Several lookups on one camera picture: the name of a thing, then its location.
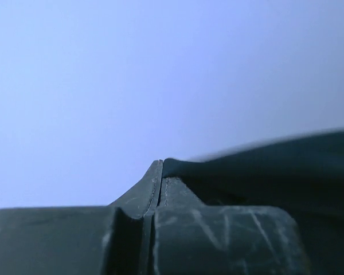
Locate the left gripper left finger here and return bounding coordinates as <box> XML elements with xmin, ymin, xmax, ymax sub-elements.
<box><xmin>0</xmin><ymin>160</ymin><xmax>163</xmax><ymax>275</ymax></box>

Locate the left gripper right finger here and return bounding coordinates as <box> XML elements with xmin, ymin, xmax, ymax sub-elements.
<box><xmin>152</xmin><ymin>178</ymin><xmax>307</xmax><ymax>274</ymax></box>

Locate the black t-shirt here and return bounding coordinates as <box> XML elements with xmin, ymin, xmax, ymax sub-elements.
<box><xmin>162</xmin><ymin>130</ymin><xmax>344</xmax><ymax>274</ymax></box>

